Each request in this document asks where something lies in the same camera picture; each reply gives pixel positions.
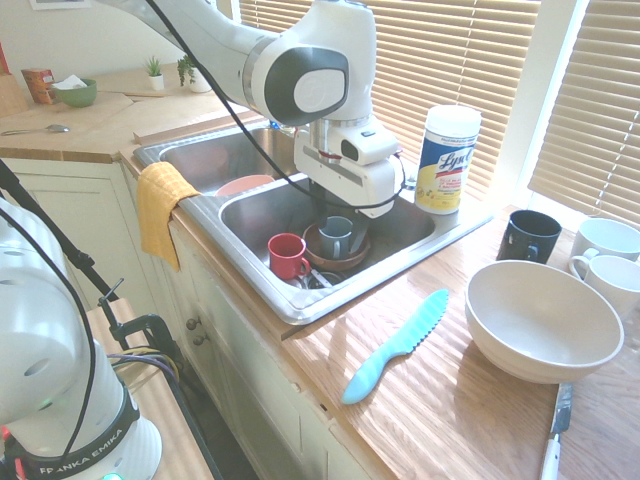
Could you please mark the white mug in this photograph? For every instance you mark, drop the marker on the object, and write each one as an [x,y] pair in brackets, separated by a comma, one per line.
[612,285]
[605,237]

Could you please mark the black mug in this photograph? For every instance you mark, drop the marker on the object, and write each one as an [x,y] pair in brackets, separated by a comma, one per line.
[525,242]

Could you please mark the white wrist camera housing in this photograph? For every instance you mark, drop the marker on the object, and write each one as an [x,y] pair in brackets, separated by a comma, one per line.
[370,147]

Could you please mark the teal plastic serrated knife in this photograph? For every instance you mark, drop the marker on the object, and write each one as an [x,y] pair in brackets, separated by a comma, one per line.
[400,340]

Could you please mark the large beige bowl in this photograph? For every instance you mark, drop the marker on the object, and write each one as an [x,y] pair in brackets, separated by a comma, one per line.
[540,325]

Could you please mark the grey mug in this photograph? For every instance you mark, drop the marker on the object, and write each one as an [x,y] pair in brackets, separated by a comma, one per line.
[336,235]

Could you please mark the brown wooden bowl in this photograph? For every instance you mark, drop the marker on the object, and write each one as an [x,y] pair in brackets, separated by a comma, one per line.
[332,262]

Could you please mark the sink drain strainer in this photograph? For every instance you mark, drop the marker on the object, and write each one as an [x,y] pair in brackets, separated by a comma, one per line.
[322,280]

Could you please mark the pink bowl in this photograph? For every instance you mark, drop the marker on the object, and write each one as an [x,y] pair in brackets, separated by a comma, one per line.
[240,186]

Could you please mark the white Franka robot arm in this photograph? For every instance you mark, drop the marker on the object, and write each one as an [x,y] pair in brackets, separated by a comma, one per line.
[310,50]

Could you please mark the green bowl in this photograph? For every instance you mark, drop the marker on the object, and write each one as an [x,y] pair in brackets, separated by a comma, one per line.
[75,96]

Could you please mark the steel kitchen knife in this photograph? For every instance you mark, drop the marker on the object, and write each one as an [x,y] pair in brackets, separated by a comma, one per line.
[561,410]

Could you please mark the beige window blind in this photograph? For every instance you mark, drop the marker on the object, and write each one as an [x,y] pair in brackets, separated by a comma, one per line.
[600,125]
[440,55]

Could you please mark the stainless steel double sink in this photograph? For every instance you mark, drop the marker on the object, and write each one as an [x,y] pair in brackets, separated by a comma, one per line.
[400,225]

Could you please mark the small plant in white pot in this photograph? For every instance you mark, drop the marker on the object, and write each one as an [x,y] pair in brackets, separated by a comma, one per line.
[156,80]

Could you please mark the red mug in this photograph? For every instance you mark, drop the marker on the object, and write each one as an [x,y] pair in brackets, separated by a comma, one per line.
[286,257]

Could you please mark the Lysol wipes canister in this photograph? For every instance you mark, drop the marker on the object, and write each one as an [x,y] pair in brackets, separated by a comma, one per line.
[447,165]

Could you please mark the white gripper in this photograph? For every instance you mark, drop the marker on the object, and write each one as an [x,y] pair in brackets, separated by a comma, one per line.
[360,185]

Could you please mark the black clamp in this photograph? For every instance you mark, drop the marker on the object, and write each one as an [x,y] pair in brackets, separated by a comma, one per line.
[155,330]

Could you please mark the metal spoon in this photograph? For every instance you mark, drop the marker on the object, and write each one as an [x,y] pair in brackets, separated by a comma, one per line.
[55,128]

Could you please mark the wooden robot mount table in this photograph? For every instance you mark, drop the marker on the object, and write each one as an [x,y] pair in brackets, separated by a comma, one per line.
[170,430]

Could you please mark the trailing plant in white pot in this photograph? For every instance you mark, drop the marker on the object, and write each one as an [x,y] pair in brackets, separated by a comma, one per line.
[197,82]

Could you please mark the orange cardboard box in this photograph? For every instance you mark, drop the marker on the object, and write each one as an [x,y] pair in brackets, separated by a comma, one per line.
[37,85]

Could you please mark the white paper tissue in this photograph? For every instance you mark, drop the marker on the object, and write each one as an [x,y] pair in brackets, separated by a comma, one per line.
[70,82]

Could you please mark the round cabinet knob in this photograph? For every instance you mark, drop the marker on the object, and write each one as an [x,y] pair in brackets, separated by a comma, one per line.
[193,324]
[199,340]

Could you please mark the yellow dish cloth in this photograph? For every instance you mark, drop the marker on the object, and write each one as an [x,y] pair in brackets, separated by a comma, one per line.
[157,200]

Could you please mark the black camera stand leg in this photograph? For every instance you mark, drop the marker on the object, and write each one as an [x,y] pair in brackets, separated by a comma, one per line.
[55,225]

